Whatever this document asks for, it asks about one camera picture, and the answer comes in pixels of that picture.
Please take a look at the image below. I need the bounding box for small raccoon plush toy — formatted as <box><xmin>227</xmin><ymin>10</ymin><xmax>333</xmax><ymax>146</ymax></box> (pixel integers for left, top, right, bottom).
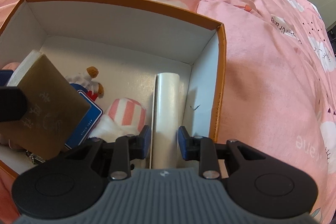
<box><xmin>66</xmin><ymin>66</ymin><xmax>104</xmax><ymax>101</ymax></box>

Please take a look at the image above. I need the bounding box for blue Ocean Park tag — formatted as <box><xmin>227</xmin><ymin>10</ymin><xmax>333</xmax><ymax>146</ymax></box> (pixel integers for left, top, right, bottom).
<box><xmin>65</xmin><ymin>83</ymin><xmax>103</xmax><ymax>149</ymax></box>

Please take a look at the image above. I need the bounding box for pink printed duvet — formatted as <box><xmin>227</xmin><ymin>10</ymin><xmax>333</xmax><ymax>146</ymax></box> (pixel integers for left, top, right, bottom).
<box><xmin>1</xmin><ymin>0</ymin><xmax>335</xmax><ymax>223</ymax></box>

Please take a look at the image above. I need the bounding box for white rectangular box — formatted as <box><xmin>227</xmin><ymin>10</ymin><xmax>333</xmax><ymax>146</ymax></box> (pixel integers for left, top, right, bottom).
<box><xmin>149</xmin><ymin>72</ymin><xmax>179</xmax><ymax>169</ymax></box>

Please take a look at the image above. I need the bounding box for pink fabric pouch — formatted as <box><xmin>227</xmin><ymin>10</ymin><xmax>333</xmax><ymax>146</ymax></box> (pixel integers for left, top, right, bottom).
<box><xmin>1</xmin><ymin>62</ymin><xmax>20</xmax><ymax>77</ymax></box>

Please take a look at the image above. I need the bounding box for orange cardboard storage box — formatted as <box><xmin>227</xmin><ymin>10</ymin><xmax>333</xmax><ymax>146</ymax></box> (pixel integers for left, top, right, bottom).
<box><xmin>0</xmin><ymin>0</ymin><xmax>227</xmax><ymax>179</ymax></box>

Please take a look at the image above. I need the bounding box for gold patterned book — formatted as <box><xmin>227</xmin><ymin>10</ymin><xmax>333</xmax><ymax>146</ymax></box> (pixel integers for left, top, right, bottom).
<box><xmin>1</xmin><ymin>50</ymin><xmax>90</xmax><ymax>160</ymax></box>

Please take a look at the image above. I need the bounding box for white mouse plush toy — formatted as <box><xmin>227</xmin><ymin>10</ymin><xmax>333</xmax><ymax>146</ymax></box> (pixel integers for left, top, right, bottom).
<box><xmin>88</xmin><ymin>98</ymin><xmax>146</xmax><ymax>143</ymax></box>

